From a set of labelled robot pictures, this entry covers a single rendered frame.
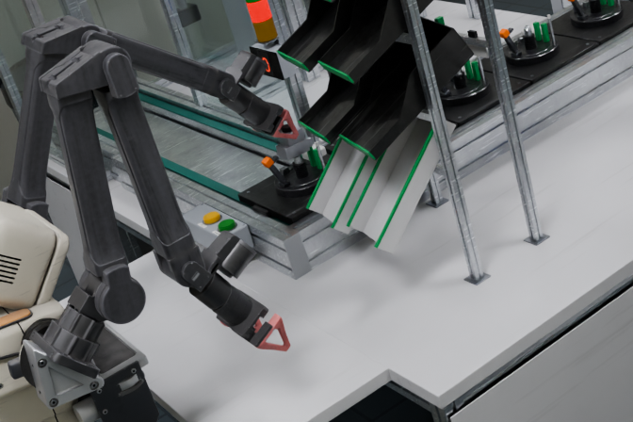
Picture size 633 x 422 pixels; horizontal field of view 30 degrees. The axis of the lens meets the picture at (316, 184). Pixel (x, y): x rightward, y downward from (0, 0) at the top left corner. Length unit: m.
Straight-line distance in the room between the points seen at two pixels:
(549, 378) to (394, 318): 0.32
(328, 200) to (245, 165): 0.58
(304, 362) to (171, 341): 0.35
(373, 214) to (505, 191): 0.42
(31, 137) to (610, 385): 1.23
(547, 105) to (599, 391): 0.83
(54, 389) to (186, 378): 0.49
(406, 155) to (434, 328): 0.35
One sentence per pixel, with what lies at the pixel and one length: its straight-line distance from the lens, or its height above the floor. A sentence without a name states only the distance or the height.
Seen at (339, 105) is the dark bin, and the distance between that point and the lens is 2.44.
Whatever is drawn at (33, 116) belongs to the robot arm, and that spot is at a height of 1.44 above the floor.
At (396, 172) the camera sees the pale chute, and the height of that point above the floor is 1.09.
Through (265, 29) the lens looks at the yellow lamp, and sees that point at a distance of 2.82.
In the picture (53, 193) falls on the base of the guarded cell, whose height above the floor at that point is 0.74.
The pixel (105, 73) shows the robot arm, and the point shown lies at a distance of 1.84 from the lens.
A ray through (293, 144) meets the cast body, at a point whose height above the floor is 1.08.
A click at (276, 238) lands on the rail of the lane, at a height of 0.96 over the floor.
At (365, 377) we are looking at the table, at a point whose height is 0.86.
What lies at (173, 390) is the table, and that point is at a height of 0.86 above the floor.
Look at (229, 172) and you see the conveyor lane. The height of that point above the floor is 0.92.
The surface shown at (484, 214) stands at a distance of 2.65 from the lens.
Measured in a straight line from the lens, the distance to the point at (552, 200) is 2.64.
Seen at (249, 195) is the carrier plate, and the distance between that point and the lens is 2.78.
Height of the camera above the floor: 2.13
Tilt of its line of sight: 25 degrees down
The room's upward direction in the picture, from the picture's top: 17 degrees counter-clockwise
